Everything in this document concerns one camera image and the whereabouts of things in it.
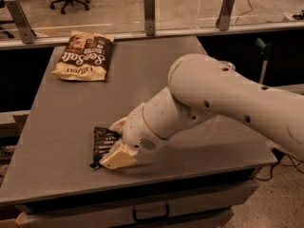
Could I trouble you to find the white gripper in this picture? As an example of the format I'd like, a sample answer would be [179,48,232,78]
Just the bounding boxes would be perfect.
[99,104,167,170]

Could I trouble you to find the black rxbar chocolate bar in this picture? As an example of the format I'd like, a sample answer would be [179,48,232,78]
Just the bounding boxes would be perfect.
[90,127,120,169]

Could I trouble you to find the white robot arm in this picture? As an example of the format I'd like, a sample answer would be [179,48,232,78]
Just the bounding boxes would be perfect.
[99,54,304,169]

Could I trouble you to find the sea salt chip bag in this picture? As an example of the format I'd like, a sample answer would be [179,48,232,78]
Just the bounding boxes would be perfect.
[52,30,114,82]

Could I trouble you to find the glass barrier panel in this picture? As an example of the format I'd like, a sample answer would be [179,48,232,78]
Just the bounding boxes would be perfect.
[0,0,304,42]

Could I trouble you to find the grey drawer with black handle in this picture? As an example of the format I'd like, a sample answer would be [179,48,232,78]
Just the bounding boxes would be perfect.
[16,180,258,228]

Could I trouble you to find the left metal glass bracket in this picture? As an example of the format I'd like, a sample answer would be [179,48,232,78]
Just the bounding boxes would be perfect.
[5,0,36,44]

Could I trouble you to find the metal glass bracket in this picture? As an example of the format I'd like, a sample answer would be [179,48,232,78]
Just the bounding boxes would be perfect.
[216,0,236,31]
[5,0,36,44]
[143,0,155,36]

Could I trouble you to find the middle metal glass bracket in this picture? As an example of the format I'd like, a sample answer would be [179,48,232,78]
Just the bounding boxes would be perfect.
[143,0,155,36]

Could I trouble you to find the right metal glass bracket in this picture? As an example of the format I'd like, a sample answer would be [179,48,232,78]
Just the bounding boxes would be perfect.
[216,0,236,31]

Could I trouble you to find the black floor cables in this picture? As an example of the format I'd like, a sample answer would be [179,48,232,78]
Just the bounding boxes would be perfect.
[255,147,304,182]

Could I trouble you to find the green handled pole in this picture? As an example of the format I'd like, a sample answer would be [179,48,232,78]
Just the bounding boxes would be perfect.
[256,38,272,84]

